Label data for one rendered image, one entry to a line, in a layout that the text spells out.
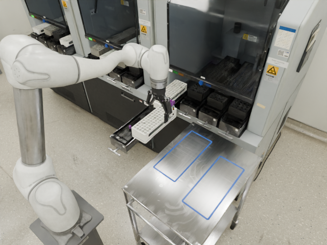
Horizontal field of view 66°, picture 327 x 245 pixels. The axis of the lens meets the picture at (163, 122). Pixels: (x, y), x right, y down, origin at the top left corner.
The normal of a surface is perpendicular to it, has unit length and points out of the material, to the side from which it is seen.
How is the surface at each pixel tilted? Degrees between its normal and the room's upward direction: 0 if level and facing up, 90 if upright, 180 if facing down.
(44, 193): 6
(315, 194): 0
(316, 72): 90
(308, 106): 90
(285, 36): 90
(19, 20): 90
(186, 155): 0
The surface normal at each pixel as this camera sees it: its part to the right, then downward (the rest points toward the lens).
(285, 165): -0.02, -0.73
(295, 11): -0.32, -0.36
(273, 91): -0.62, 0.55
